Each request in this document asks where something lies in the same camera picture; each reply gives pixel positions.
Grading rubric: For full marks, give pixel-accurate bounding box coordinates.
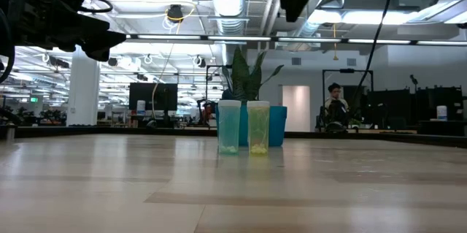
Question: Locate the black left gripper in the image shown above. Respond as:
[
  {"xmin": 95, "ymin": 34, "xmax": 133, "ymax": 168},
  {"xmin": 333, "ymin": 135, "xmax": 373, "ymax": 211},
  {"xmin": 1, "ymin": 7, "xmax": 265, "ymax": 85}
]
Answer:
[{"xmin": 0, "ymin": 0, "xmax": 127, "ymax": 63}]

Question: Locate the yellow-green pill bottle white cap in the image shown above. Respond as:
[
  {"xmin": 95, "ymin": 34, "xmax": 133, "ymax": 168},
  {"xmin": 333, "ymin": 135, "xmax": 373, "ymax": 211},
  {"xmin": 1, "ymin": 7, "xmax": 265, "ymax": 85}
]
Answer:
[{"xmin": 247, "ymin": 100, "xmax": 271, "ymax": 155}]

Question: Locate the blue-green pill bottle white cap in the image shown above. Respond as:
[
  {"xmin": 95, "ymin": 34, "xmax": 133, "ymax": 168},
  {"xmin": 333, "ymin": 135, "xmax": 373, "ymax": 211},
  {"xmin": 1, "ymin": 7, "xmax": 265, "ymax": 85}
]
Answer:
[{"xmin": 217, "ymin": 99, "xmax": 242, "ymax": 155}]

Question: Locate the white building column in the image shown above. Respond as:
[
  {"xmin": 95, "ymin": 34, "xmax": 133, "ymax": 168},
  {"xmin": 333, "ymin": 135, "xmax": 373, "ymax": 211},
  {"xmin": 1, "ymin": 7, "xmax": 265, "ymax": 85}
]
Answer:
[{"xmin": 66, "ymin": 45, "xmax": 101, "ymax": 127}]

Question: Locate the overhead light bar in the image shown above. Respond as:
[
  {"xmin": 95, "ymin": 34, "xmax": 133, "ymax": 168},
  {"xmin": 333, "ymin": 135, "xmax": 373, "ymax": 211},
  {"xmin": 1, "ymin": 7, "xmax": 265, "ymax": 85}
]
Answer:
[{"xmin": 126, "ymin": 33, "xmax": 467, "ymax": 47}]

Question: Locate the black monitor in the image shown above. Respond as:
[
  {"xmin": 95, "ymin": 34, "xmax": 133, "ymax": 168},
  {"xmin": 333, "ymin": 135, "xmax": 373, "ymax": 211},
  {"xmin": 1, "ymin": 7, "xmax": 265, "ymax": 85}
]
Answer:
[
  {"xmin": 415, "ymin": 85, "xmax": 465, "ymax": 121},
  {"xmin": 366, "ymin": 88, "xmax": 413, "ymax": 131},
  {"xmin": 128, "ymin": 82, "xmax": 179, "ymax": 112}
]

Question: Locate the green snake plant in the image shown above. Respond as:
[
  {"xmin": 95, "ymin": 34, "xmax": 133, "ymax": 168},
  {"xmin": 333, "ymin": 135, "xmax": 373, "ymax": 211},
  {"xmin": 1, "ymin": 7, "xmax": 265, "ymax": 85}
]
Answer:
[{"xmin": 220, "ymin": 45, "xmax": 285, "ymax": 104}]

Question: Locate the person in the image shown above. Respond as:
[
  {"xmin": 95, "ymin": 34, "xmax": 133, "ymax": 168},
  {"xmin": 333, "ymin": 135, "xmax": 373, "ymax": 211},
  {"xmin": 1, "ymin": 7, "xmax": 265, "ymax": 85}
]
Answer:
[{"xmin": 320, "ymin": 82, "xmax": 352, "ymax": 132}]

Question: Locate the white door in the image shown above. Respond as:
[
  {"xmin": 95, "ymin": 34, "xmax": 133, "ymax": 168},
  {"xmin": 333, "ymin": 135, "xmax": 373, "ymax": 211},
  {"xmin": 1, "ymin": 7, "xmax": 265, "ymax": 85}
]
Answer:
[{"xmin": 281, "ymin": 85, "xmax": 312, "ymax": 133}]

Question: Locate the blue plastic bin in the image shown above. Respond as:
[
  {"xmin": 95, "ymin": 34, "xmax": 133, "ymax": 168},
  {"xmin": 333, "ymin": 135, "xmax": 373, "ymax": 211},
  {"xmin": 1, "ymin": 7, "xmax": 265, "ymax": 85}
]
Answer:
[{"xmin": 215, "ymin": 103, "xmax": 288, "ymax": 148}]

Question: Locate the black looped camera cable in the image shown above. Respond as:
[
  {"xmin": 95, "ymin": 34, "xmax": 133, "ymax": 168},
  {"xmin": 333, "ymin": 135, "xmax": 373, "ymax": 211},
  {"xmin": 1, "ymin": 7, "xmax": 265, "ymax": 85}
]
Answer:
[{"xmin": 77, "ymin": 0, "xmax": 115, "ymax": 14}]

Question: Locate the yellow hanging cord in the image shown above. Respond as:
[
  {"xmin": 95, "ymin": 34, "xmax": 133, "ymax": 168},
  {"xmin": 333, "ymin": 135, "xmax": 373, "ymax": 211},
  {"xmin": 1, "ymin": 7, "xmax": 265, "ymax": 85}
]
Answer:
[{"xmin": 331, "ymin": 23, "xmax": 339, "ymax": 61}]

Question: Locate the black hanging cable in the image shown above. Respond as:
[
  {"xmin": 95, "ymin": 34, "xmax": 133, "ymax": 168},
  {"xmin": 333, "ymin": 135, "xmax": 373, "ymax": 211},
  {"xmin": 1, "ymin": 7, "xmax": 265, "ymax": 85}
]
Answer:
[{"xmin": 349, "ymin": 0, "xmax": 398, "ymax": 117}]

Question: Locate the black curved arm cable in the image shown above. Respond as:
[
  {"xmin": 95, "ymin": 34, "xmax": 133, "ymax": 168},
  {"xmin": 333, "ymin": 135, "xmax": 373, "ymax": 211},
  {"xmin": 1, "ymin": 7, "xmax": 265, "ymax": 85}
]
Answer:
[{"xmin": 0, "ymin": 6, "xmax": 16, "ymax": 85}]

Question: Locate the black background frame stand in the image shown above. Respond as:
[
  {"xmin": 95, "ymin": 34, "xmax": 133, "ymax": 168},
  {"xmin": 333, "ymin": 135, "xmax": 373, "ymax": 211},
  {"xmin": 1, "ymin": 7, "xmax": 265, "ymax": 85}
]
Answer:
[{"xmin": 321, "ymin": 68, "xmax": 374, "ymax": 131}]

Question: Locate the black table edge rail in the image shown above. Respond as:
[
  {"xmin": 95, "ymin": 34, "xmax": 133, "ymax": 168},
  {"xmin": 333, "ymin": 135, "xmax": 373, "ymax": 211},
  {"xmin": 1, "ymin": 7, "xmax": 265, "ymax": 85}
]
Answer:
[{"xmin": 0, "ymin": 124, "xmax": 467, "ymax": 149}]

